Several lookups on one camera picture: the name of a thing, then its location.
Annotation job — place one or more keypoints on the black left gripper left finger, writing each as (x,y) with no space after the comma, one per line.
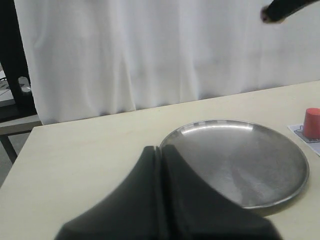
(135,210)

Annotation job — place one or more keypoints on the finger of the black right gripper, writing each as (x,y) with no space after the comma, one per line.
(278,10)

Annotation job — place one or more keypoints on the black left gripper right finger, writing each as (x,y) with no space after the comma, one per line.
(195,211)

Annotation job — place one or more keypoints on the red cylinder game piece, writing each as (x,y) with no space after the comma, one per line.
(311,125)

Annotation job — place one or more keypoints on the round steel tray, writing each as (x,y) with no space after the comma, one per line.
(250,164)

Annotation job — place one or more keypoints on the paper game board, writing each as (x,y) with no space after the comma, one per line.
(313,144)

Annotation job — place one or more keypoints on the white curtain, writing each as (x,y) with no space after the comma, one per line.
(89,58)

